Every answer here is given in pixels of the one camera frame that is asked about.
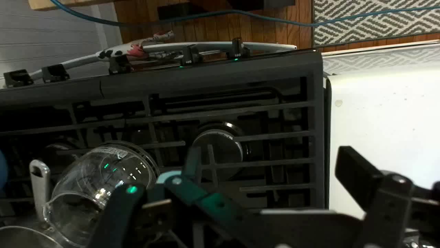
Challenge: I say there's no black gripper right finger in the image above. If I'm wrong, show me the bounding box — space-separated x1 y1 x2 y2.
335 147 440 248

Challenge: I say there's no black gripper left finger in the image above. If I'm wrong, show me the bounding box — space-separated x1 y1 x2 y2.
88 176 361 248

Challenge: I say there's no round metal lid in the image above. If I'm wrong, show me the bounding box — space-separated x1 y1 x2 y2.
192 130 243 166

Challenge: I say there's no dark grey dish rack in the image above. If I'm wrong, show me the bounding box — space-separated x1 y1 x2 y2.
0 52 328 246

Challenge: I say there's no clear glass cup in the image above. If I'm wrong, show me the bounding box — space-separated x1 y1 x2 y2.
44 144 158 248

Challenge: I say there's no white dish rack tray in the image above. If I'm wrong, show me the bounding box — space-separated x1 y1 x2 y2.
322 41 440 221

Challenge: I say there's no wooden cabinet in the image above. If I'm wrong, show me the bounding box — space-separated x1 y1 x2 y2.
27 0 313 49

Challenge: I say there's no patterned grey white mat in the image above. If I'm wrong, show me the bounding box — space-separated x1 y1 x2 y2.
313 0 440 47

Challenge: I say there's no white plastic utensil handle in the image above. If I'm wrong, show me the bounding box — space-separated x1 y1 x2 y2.
29 160 51 222

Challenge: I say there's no blue cable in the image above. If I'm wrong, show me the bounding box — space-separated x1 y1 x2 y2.
48 0 440 30

